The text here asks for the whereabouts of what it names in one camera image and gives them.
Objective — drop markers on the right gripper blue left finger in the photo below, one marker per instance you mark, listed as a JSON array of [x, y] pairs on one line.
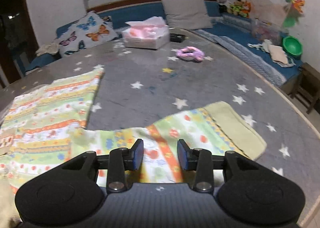
[[121, 160]]

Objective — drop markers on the beige folded cloth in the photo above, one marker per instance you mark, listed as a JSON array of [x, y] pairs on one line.
[[277, 54]]

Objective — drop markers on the black small box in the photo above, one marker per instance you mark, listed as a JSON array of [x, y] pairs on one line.
[[177, 38]]

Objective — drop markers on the pink tissue box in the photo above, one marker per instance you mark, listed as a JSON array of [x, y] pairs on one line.
[[151, 33]]

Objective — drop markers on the colourful pinwheel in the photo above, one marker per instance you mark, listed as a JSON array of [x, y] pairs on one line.
[[293, 10]]

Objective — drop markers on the pink scrunchie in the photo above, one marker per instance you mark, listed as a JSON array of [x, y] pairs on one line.
[[190, 54]]

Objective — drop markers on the grey plain pillow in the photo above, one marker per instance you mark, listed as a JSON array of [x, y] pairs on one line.
[[186, 14]]

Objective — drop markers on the colourful striped children's garment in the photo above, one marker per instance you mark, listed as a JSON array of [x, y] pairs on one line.
[[47, 127]]

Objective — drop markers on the green plastic bowl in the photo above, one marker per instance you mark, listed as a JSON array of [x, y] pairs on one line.
[[293, 47]]

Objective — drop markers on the wooden stool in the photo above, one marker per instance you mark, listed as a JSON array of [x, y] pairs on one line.
[[307, 86]]

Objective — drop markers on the clear plastic storage box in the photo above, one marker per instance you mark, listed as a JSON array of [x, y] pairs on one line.
[[262, 31]]

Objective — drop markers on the yellow-vested teddy bear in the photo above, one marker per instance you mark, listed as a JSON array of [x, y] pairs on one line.
[[237, 7]]

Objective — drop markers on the beige cloth on sofa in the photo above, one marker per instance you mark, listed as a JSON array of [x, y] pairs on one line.
[[51, 49]]

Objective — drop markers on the panda plush toy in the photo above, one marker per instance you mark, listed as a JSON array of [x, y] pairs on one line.
[[224, 6]]

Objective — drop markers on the butterfly print pillow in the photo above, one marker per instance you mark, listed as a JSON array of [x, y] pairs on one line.
[[87, 32]]

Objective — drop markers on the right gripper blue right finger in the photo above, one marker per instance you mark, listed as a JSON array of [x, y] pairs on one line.
[[200, 162]]

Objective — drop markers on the orange plush toy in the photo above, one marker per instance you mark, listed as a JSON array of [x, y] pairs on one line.
[[246, 8]]

